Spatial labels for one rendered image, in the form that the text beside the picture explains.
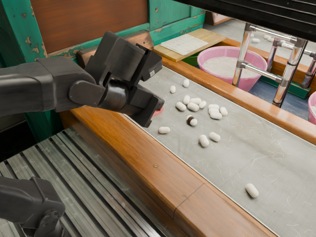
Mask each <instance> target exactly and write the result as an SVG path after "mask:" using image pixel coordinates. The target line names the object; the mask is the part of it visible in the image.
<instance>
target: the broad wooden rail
mask: <svg viewBox="0 0 316 237"><path fill-rule="evenodd" d="M58 114H59V117H60V120H61V123H62V125H63V128H64V129H67V128H69V127H71V126H72V127H73V128H74V129H75V130H76V131H77V132H78V133H79V134H80V135H81V136H82V137H83V138H84V139H85V140H86V141H87V143H88V144H89V145H90V146H91V147H92V148H93V149H94V150H95V151H96V152H97V153H98V154H99V155H100V156H101V157H102V158H103V159H104V160H105V161H106V162H107V163H108V164H109V166H110V167H111V168H112V169H113V170H114V171H115V172H116V173H117V174H118V175H119V176H120V177H121V178H122V179H123V180H124V181H125V182H126V183H127V184H128V185H129V186H130V187H131V189H132V190H133V191H134V192H135V193H136V194H137V195H138V196H139V197H140V198H141V199H142V200H143V201H144V202H145V203H146V204H147V205H148V206H149V207H150V208H151V209H152V210H153V212H154V213H155V214H156V215H157V216H158V217H159V218H160V219H161V220H162V221H163V222H164V223H165V224H166V225H167V226H168V227H169V228H170V229H171V230H172V231H173V232H174V233H175V235H176V236H177V237H277V236H276V235H274V234H273V233H272V232H270V231H269V230H268V229H267V228H265V227H264V226H263V225H262V224H260V223H259V222H258V221H256V220H255V219H254V218H253V217H252V216H250V215H249V214H248V213H247V212H245V211H244V210H243V209H242V208H240V207H239V206H238V205H236V204H235V203H234V202H233V201H231V200H230V199H229V198H228V197H226V196H225V195H224V194H222V193H221V192H220V191H219V190H217V189H216V188H215V187H214V186H213V185H211V184H210V183H209V182H208V181H206V180H205V179H204V178H203V177H201V176H200V175H199V174H197V173H196V172H195V171H194V170H192V169H191V168H190V167H189V166H187V165H186V164H185V163H183V162H182V161H181V160H180V159H178V158H177V157H176V156H175V155H174V154H172V153H171V152H170V151H168V150H167V149H166V148H165V147H163V146H162V145H161V144H160V143H158V142H157V141H156V140H154V139H153V138H152V137H151V136H149V135H148V134H147V133H146V132H144V131H143V130H142V129H140V128H139V127H138V126H137V125H136V124H135V123H133V122H132V121H131V120H129V119H128V118H127V117H126V116H124V115H123V114H122V113H119V112H114V111H109V110H105V109H101V108H97V107H96V108H95V107H91V106H87V105H86V106H84V107H79V108H75V109H71V110H66V111H61V112H58Z"/></svg>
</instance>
